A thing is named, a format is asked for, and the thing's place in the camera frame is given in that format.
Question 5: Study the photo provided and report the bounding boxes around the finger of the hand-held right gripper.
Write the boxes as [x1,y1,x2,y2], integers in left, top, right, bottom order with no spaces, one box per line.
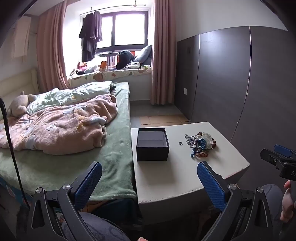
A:
[274,145,296,161]
[260,149,285,168]

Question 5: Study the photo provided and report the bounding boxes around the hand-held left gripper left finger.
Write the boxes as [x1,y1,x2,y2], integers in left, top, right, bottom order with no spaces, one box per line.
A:
[26,161,102,241]

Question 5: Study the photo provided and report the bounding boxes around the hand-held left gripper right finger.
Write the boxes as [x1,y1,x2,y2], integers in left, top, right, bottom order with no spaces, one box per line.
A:
[197,161,274,241]

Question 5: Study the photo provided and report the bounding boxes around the pile of bead bracelets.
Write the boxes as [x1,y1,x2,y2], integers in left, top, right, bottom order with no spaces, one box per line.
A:
[191,131,217,159]

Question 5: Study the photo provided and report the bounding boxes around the silver ball chain necklace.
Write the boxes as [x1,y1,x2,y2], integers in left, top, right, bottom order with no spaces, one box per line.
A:
[184,134,196,147]

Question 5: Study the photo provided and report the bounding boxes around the black square box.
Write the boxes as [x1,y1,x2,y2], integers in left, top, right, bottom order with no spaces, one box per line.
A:
[136,128,170,161]

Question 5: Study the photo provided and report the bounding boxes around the person's right hand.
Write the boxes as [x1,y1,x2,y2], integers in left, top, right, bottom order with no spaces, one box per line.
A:
[280,179,292,222]

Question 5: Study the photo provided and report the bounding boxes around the bed with green sheet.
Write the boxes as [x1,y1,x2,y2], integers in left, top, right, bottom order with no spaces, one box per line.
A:
[0,82,137,202]

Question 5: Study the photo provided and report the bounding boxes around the white table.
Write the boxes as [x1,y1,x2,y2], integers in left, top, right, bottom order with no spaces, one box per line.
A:
[131,122,250,205]

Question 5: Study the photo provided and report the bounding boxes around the person's left leg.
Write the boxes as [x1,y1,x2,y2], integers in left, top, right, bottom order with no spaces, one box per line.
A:
[60,210,133,241]

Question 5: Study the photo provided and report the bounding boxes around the pink fleece blanket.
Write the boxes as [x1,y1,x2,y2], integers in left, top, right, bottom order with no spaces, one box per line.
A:
[0,94,119,155]

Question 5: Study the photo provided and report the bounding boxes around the flat cardboard sheet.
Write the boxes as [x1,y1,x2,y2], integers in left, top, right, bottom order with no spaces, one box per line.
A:
[139,114,190,125]

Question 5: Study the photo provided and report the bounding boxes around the light green quilt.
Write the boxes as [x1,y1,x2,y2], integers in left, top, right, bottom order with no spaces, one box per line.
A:
[25,81,114,114]

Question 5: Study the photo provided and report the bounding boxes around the dark grey wardrobe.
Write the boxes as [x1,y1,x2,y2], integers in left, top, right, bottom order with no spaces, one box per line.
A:
[176,26,296,186]

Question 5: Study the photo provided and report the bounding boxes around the beige plush toy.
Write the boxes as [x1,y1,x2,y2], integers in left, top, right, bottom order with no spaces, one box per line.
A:
[7,90,37,117]

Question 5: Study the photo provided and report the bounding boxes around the cream padded headboard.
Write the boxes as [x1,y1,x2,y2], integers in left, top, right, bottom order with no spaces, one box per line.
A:
[0,67,39,121]

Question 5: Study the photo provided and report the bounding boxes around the small folding table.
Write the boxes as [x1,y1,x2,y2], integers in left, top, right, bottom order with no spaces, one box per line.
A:
[98,52,120,67]

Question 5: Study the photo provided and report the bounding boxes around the black bag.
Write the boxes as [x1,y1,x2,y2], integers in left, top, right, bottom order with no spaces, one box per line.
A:
[115,49,137,70]

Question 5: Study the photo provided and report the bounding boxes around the pink curtain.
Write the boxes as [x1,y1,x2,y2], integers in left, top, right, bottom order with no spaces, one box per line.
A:
[150,0,178,106]
[36,0,71,93]

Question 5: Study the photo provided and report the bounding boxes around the grey pillow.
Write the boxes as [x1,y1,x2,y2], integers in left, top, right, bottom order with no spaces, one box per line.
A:
[133,44,153,68]

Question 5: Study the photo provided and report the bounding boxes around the dark hanging clothes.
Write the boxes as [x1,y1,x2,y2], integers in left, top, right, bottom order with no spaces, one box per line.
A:
[78,10,103,62]

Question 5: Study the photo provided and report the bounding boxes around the window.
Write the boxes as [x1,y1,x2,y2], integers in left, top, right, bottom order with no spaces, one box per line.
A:
[79,10,149,53]

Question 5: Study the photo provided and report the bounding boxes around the white hanging cloth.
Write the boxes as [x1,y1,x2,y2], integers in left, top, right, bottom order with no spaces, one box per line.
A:
[11,16,32,62]

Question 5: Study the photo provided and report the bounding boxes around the black cable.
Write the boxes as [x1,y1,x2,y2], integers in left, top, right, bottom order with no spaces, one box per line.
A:
[0,97,31,207]

